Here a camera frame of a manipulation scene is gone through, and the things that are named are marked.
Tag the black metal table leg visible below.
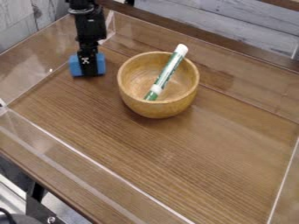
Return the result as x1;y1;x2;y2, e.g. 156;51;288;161
25;183;67;224

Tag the clear acrylic tray wall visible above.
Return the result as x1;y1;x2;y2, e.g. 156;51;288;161
0;10;299;224

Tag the light wooden bowl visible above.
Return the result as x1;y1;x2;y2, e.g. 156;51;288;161
116;51;200;119

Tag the green and white tube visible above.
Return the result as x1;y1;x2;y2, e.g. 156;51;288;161
144;44;188;101

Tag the black cable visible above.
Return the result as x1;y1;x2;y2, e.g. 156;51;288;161
0;206;21;224

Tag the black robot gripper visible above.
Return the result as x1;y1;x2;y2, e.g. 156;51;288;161
65;0;108;76

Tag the blue rectangular block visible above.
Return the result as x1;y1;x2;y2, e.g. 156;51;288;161
68;52;107;77

